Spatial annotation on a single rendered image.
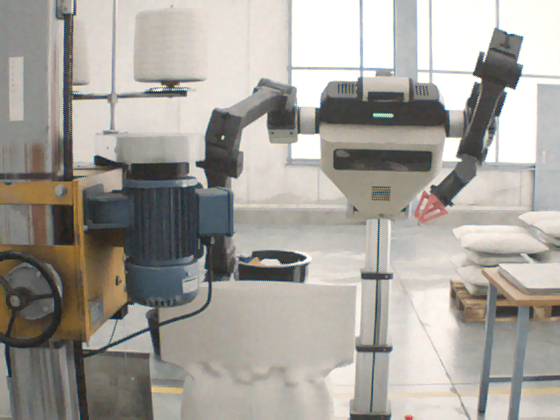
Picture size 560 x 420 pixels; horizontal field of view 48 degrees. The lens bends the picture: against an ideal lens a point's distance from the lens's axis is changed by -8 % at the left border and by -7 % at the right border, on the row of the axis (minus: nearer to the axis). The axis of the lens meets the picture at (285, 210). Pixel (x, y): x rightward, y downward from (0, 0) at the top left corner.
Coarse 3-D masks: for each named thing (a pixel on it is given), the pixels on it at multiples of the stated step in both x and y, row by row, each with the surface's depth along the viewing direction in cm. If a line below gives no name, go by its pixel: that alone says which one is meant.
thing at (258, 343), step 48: (240, 288) 169; (288, 288) 168; (336, 288) 163; (192, 336) 164; (240, 336) 161; (288, 336) 162; (336, 336) 165; (192, 384) 164; (240, 384) 163; (288, 384) 161
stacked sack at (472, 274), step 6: (456, 270) 513; (462, 270) 501; (468, 270) 493; (474, 270) 487; (480, 270) 485; (462, 276) 491; (468, 276) 480; (474, 276) 477; (480, 276) 476; (468, 282) 473; (474, 282) 473; (480, 282) 473; (486, 282) 473
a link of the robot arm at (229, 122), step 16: (256, 96) 173; (272, 96) 179; (288, 96) 183; (224, 112) 155; (240, 112) 158; (256, 112) 169; (208, 128) 156; (224, 128) 155; (240, 128) 155; (208, 144) 156; (224, 144) 155; (240, 144) 159; (208, 160) 157; (224, 160) 155
